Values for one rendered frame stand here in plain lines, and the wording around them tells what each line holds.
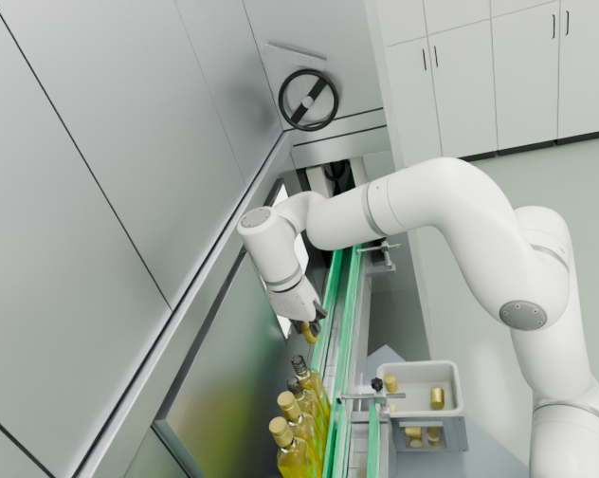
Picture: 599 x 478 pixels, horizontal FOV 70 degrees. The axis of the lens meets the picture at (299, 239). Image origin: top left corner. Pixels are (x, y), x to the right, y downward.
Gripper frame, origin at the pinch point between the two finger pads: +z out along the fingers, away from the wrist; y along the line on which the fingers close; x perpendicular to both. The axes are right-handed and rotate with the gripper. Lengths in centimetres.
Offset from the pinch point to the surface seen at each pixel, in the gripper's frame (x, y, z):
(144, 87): 8, -19, -57
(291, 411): -19.1, 4.6, 2.3
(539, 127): 367, 25, 151
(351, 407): -1.8, 3.4, 30.7
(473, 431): 16, 29, 62
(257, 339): -3.8, -13.9, 3.8
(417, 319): 74, -7, 87
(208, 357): -19.6, -8.6, -12.3
